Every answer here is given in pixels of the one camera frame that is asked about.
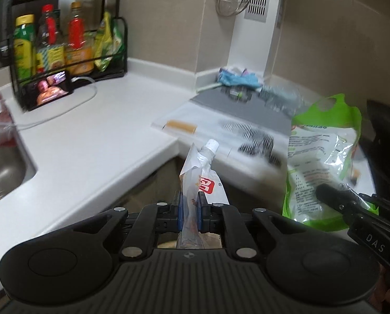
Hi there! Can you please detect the black metal kitchen rack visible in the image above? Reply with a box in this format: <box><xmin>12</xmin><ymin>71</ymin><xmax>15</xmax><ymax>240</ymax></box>
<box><xmin>5</xmin><ymin>0</ymin><xmax>129</xmax><ymax>112</ymax></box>

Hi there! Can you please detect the yellow green sauce bottle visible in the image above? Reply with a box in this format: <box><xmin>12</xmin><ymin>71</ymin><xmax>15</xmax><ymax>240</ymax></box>
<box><xmin>13</xmin><ymin>14</ymin><xmax>37</xmax><ymax>81</ymax></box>

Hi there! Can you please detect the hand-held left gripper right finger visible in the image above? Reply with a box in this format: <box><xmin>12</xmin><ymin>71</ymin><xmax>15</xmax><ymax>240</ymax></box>
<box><xmin>197</xmin><ymin>191</ymin><xmax>297</xmax><ymax>260</ymax></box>

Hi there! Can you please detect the steel sink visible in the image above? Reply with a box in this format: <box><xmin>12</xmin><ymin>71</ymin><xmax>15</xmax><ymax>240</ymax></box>
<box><xmin>0</xmin><ymin>134</ymin><xmax>39</xmax><ymax>210</ymax></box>

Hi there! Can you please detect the smartphone with lit screen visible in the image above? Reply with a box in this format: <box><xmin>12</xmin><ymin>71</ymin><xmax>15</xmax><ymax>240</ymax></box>
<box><xmin>28</xmin><ymin>70</ymin><xmax>74</xmax><ymax>107</ymax></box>

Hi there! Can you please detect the green plastic bag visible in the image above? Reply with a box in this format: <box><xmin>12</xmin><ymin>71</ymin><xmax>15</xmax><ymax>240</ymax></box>
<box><xmin>282</xmin><ymin>93</ymin><xmax>379</xmax><ymax>233</ymax></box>

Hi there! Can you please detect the green yellow snack bag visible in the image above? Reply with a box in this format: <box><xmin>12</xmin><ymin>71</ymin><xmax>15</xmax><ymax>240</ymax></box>
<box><xmin>93</xmin><ymin>11</ymin><xmax>125</xmax><ymax>72</ymax></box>

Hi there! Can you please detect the clear plastic bag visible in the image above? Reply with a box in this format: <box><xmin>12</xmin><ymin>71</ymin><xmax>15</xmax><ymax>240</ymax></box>
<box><xmin>259</xmin><ymin>85</ymin><xmax>309</xmax><ymax>119</ymax></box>

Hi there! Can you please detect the white spout pouch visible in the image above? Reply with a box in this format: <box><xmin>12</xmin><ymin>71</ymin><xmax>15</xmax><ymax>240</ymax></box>
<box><xmin>175</xmin><ymin>139</ymin><xmax>230</xmax><ymax>250</ymax></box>

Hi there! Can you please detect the dark blurred object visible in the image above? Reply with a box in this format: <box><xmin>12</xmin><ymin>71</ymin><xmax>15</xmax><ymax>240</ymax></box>
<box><xmin>359</xmin><ymin>99</ymin><xmax>390</xmax><ymax>205</ymax></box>

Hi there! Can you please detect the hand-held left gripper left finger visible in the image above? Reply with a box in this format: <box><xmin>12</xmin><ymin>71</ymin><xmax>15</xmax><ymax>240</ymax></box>
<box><xmin>80</xmin><ymin>191</ymin><xmax>184</xmax><ymax>260</ymax></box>

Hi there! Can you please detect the blue paper wrapper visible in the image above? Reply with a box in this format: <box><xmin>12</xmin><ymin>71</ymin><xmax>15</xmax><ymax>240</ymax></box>
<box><xmin>218</xmin><ymin>70</ymin><xmax>264</xmax><ymax>90</ymax></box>

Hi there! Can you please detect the pale green toothbrush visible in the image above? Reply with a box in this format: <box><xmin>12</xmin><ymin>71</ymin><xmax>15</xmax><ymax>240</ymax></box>
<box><xmin>196</xmin><ymin>83</ymin><xmax>222</xmax><ymax>93</ymax></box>

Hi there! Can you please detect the orange oil bottle red label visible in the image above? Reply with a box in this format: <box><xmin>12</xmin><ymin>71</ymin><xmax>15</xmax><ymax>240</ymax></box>
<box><xmin>64</xmin><ymin>2</ymin><xmax>95</xmax><ymax>76</ymax></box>

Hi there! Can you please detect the white charging cable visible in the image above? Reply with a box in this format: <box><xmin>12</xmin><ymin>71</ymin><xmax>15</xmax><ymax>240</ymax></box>
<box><xmin>13</xmin><ymin>76</ymin><xmax>98</xmax><ymax>130</ymax></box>

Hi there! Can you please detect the red label sauce bottle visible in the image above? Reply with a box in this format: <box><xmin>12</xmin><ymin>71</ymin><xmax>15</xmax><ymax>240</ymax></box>
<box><xmin>36</xmin><ymin>4</ymin><xmax>66</xmax><ymax>74</ymax></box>

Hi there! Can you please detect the white printed cloth mat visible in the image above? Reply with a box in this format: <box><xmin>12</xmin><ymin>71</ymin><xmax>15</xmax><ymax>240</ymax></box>
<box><xmin>152</xmin><ymin>101</ymin><xmax>377</xmax><ymax>200</ymax></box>

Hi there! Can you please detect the grey mat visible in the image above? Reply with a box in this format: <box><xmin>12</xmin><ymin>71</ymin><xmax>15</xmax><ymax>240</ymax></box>
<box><xmin>190</xmin><ymin>87</ymin><xmax>295</xmax><ymax>137</ymax></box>

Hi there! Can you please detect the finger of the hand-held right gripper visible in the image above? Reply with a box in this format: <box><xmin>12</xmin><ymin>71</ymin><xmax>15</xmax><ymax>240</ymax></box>
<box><xmin>315</xmin><ymin>183</ymin><xmax>390</xmax><ymax>228</ymax></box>

